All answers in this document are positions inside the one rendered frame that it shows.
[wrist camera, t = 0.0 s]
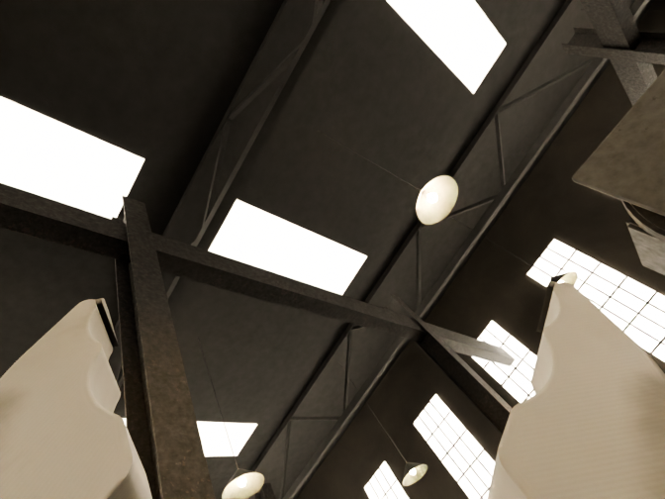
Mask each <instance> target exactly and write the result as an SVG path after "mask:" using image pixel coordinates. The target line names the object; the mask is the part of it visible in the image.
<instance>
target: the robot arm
mask: <svg viewBox="0 0 665 499"><path fill-rule="evenodd" d="M537 332H540V333H542V337H541V341H540V345H539V350H538V354H537V358H536V362H535V366H534V370H533V374H532V378H531V386H532V388H533V390H534V393H535V395H533V396H532V397H530V398H528V399H527V400H525V401H522V402H521V403H519V404H517V405H515V406H514V407H513V409H512V411H511V413H510V416H509V419H508V422H507V424H506V427H505V430H504V432H503V435H502V438H501V441H500V444H499V447H498V452H497V457H496V461H495V466H494V470H493V475H492V480H491V484H490V489H489V493H488V498H487V499H665V373H664V372H663V371H662V370H661V368H660V367H659V366H658V365H657V363H656V362H655V361H654V360H653V359H652V358H651V357H650V355H649V354H648V353H647V352H646V351H645V350H644V349H643V348H642V347H641V346H640V345H639V344H637V343H636V342H635V341H634V340H633V339H632V338H631V337H630V336H629V335H628V334H626V333H625V332H624V331H623V330H622V329H621V328H620V327H619V326H618V325H617V324H615V323H614V322H613V321H612V320H611V319H610V318H609V317H608V316H607V315H606V314H604V313H603V312H602V311H601V310H600V309H599V308H598V307H597V306H596V305H595V304H593V303H592V302H591V301H590V300H589V299H588V298H587V297H586V296H585V295H583V294H582V293H581V292H580V291H579V290H578V289H577V288H576V287H575V286H573V285H572V284H570V283H567V282H552V281H549V283H548V285H547V289H546V293H545V298H544V302H543V306H542V310H541V315H540V319H539V323H538V327H537ZM116 346H118V342H117V338H116V334H115V331H114V327H113V324H112V320H111V317H110V313H109V310H108V307H107V305H106V302H105V299H104V298H100V299H96V300H93V299H89V300H84V301H82V302H80V303H79V304H77V305H76V306H75V307H74V308H73V309H72V310H71V311H70V312H69V313H68V314H66V315H65V316H64V317H63V318H62V319H61V320H60V321H59V322H58V323H57V324H56V325H55V326H53V327H52V328H51V329H50V330H49V331H48V332H47V333H46V334H45V335H44V336H43V337H42V338H40V339H39V340H38V341H37V342H36V343H35V344H34V345H33V346H32V347H31V348H30V349H28V350H27V351H26V352H25V353H24V354H23V355H22V356H21V357H20V358H19V359H18V360H17V361H16V362H15V363H14V364H13V365H12V366H11V367H10V368H9V369H8V370H7V371H6V372H5V374H4V375H3V376H2V377H1V378H0V499H152V497H151V493H150V489H149V485H148V482H147V478H146V474H145V471H144V469H143V465H142V463H141V460H140V458H139V455H138V453H137V451H136V448H135V446H134V443H133V441H132V439H131V436H130V434H129V431H128V429H127V427H126V424H125V422H124V420H123V418H122V417H120V416H119V415H116V414H114V410H115V407H116V405H117V403H118V401H119V399H120V397H121V391H120V389H119V386H118V384H117V381H116V379H115V376H114V374H113V371H112V369H111V366H110V364H109V361H108V360H109V357H110V355H111V353H112V352H113V348H114V347H116Z"/></svg>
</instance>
